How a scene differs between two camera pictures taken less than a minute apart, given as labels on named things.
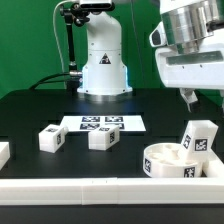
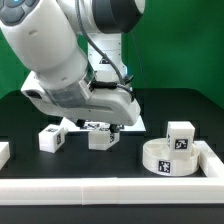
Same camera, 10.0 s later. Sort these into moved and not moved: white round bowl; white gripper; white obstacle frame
Moved: white gripper; white round bowl
Not moved: white obstacle frame
